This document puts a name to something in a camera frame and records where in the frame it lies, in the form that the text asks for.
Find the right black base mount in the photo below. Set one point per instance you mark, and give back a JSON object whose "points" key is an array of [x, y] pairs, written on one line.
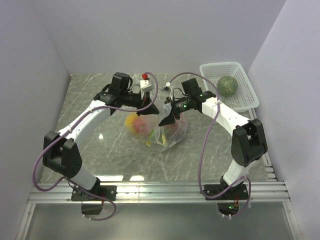
{"points": [[236, 198]]}

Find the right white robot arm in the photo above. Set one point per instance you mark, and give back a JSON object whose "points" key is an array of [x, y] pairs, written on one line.
{"points": [[248, 141]]}

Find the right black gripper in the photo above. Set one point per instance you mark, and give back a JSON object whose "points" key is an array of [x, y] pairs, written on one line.
{"points": [[170, 119]]}

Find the aluminium rail frame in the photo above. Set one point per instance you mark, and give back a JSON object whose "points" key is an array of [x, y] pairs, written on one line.
{"points": [[158, 195]]}

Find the green fake melon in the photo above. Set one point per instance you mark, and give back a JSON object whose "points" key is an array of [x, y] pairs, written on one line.
{"points": [[227, 86]]}

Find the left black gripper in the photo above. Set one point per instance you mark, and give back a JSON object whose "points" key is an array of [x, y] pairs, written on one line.
{"points": [[151, 110]]}

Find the clear plastic bag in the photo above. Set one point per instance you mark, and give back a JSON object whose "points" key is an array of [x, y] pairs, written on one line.
{"points": [[156, 140]]}

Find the pink fake dragon fruit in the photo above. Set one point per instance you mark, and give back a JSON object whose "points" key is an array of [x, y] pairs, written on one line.
{"points": [[140, 127]]}

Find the white plastic basket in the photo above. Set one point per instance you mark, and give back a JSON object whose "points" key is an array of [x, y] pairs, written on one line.
{"points": [[245, 98]]}

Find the bright red fake apple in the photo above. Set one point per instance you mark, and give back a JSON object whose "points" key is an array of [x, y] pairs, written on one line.
{"points": [[173, 131]]}

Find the fake orange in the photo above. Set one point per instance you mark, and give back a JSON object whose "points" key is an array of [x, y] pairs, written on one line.
{"points": [[130, 119]]}

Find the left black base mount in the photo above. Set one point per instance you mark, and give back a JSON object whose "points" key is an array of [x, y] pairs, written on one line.
{"points": [[92, 203]]}

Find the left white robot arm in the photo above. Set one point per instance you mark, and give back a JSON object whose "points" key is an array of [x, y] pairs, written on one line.
{"points": [[61, 149]]}

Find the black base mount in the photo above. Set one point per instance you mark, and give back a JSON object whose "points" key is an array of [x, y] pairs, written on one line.
{"points": [[236, 198], [92, 203]]}

